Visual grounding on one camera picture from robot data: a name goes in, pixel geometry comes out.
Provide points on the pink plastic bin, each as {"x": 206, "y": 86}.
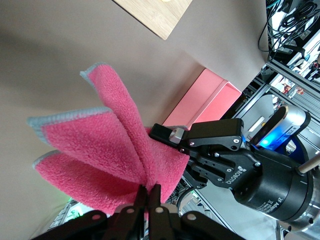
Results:
{"x": 205, "y": 100}

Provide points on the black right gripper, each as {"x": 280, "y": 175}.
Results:
{"x": 262, "y": 180}

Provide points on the pink cloth with grey edge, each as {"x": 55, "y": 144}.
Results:
{"x": 100, "y": 140}

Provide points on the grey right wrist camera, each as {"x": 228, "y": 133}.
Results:
{"x": 292, "y": 125}

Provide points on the small wooden dowel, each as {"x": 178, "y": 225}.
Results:
{"x": 308, "y": 165}

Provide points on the wooden cutting board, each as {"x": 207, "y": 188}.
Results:
{"x": 160, "y": 17}

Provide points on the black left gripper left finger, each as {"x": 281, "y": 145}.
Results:
{"x": 120, "y": 222}

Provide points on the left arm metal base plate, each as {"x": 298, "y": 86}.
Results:
{"x": 72, "y": 212}

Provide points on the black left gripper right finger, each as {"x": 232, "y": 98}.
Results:
{"x": 170, "y": 225}

